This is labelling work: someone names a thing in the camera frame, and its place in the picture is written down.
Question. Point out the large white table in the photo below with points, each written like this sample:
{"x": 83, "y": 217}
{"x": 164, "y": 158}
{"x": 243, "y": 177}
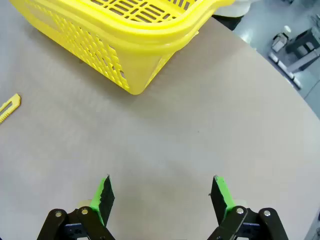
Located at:
{"x": 300, "y": 66}

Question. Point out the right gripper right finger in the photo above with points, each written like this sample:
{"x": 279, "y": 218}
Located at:
{"x": 221, "y": 197}

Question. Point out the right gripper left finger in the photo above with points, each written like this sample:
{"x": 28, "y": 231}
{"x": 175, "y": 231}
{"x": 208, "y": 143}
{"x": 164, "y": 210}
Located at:
{"x": 103, "y": 200}

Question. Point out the person in white cardigan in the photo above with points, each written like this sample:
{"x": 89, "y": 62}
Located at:
{"x": 230, "y": 7}

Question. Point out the yellow black utility knife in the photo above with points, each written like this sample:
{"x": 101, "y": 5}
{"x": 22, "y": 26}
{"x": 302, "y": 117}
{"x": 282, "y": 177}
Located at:
{"x": 10, "y": 105}

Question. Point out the yellow plastic shopping basket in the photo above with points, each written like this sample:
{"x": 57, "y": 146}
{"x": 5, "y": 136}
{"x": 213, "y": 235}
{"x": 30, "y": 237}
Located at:
{"x": 150, "y": 32}

